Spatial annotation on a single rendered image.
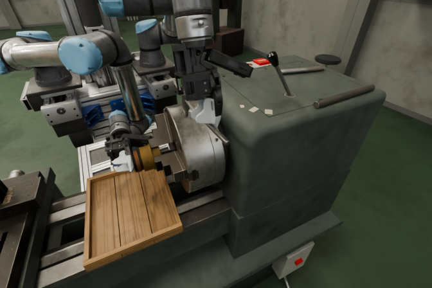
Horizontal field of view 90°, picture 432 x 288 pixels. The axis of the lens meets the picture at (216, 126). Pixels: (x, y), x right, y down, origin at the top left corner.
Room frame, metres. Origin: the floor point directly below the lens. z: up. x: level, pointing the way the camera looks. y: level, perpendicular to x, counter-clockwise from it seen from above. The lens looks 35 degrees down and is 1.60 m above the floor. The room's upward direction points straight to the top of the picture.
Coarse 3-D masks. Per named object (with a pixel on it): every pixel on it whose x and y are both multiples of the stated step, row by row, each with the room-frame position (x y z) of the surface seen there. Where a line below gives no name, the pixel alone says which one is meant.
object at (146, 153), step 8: (136, 152) 0.52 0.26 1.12; (144, 152) 0.52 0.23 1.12; (152, 152) 0.53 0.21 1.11; (160, 152) 0.54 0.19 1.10; (136, 160) 0.50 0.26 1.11; (144, 160) 0.50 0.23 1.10; (152, 160) 0.51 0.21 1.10; (136, 168) 0.49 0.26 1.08; (144, 168) 0.49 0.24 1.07; (152, 168) 0.51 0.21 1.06
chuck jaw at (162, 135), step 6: (162, 114) 0.63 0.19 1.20; (156, 120) 0.61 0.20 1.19; (162, 120) 0.61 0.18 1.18; (162, 126) 0.60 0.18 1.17; (168, 126) 0.61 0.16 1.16; (156, 132) 0.58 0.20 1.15; (162, 132) 0.59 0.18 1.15; (168, 132) 0.59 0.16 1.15; (150, 138) 0.59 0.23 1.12; (156, 138) 0.57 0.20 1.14; (162, 138) 0.58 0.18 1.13; (168, 138) 0.58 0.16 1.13; (150, 144) 0.55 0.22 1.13; (156, 144) 0.56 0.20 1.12; (162, 144) 0.56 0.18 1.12
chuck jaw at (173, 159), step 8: (176, 152) 0.54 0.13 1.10; (160, 160) 0.50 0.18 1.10; (168, 160) 0.50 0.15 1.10; (176, 160) 0.50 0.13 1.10; (160, 168) 0.49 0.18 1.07; (168, 168) 0.48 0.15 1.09; (176, 168) 0.46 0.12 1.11; (184, 168) 0.46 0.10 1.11; (176, 176) 0.44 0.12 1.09; (184, 176) 0.45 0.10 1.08; (192, 176) 0.45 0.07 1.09
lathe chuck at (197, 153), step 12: (168, 108) 0.61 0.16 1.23; (180, 108) 0.61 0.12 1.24; (168, 120) 0.61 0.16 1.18; (180, 120) 0.54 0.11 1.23; (192, 120) 0.55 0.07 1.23; (180, 132) 0.51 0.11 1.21; (192, 132) 0.51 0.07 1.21; (204, 132) 0.52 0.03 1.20; (168, 144) 0.69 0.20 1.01; (180, 144) 0.49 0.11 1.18; (192, 144) 0.49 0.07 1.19; (204, 144) 0.49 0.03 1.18; (180, 156) 0.51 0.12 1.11; (192, 156) 0.46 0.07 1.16; (204, 156) 0.47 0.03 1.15; (192, 168) 0.45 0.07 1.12; (204, 168) 0.46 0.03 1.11; (204, 180) 0.46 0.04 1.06
